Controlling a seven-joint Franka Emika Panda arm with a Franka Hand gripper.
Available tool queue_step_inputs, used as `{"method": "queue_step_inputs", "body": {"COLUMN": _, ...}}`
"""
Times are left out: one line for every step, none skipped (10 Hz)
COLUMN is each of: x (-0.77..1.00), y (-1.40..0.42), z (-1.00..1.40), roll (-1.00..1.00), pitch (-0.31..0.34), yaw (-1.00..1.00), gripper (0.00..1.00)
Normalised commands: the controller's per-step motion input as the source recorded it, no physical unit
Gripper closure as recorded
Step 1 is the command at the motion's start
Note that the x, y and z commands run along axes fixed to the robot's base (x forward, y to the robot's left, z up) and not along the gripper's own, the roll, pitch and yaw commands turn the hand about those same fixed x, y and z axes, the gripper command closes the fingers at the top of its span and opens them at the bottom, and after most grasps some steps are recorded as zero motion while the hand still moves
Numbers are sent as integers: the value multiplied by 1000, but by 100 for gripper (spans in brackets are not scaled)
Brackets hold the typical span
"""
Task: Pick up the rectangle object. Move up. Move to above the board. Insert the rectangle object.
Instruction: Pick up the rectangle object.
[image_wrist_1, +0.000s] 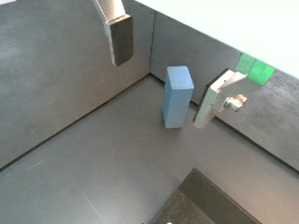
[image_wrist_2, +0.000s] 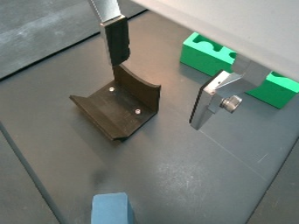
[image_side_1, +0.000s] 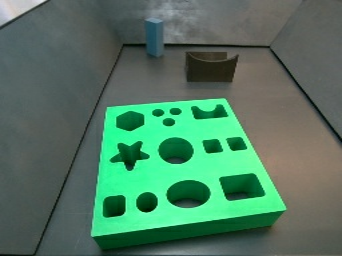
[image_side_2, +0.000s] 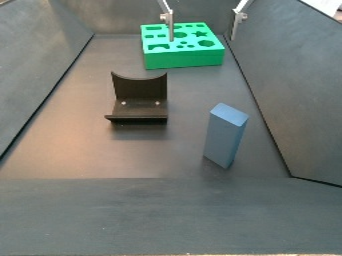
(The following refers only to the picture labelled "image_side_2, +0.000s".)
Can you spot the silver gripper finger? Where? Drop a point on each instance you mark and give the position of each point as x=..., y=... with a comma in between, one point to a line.
x=240, y=16
x=167, y=17

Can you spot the green foam shape board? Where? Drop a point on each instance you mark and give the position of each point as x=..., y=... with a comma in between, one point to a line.
x=196, y=46

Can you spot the black curved holder stand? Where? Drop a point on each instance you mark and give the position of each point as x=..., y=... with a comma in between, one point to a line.
x=141, y=99

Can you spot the blue rectangular block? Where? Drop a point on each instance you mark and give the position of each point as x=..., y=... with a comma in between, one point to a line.
x=225, y=131

